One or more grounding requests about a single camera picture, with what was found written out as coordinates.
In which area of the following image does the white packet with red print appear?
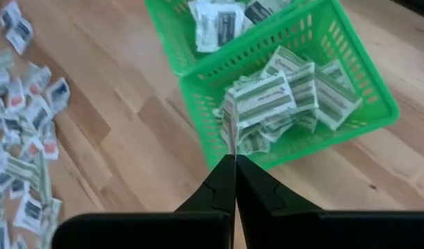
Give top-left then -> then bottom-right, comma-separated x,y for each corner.
6,79 -> 28,111
21,64 -> 53,94
21,138 -> 45,162
42,122 -> 59,160

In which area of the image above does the black aluminium rig frame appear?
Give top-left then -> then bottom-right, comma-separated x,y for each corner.
391,0 -> 424,21

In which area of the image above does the green plastic basket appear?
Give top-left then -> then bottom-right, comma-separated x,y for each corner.
178,0 -> 401,171
144,0 -> 304,77

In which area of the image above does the green striped bandage packet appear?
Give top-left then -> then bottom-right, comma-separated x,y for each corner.
287,62 -> 319,112
232,71 -> 298,129
0,50 -> 15,73
258,116 -> 295,143
221,88 -> 241,156
259,46 -> 308,79
237,129 -> 272,156
296,109 -> 319,134
320,57 -> 354,87
3,155 -> 52,205
313,65 -> 364,131

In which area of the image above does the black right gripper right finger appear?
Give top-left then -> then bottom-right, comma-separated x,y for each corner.
236,154 -> 424,249

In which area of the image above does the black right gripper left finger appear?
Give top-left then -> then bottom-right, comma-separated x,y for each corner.
52,154 -> 236,249

